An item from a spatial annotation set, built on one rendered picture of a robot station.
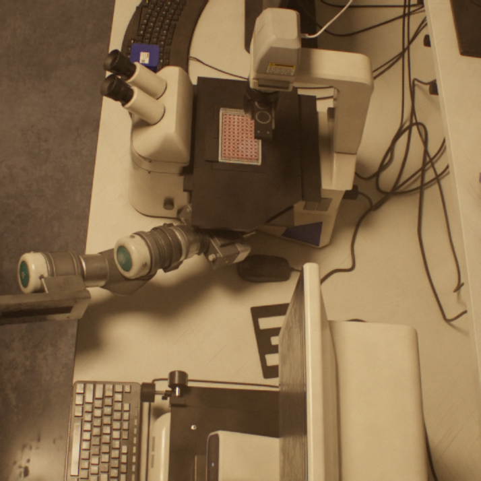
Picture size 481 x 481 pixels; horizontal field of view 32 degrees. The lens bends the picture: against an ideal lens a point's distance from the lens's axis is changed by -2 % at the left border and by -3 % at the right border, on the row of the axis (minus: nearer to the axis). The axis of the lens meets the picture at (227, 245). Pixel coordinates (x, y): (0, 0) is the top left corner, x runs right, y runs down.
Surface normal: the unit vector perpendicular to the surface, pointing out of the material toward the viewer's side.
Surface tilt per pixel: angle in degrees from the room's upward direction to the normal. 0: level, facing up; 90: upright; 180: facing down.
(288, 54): 80
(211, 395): 0
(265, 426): 0
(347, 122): 90
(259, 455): 8
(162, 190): 90
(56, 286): 24
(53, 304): 82
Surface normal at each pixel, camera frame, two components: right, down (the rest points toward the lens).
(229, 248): 0.40, -0.59
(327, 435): 0.90, -0.20
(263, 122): 0.12, -0.47
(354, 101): -0.02, 0.88
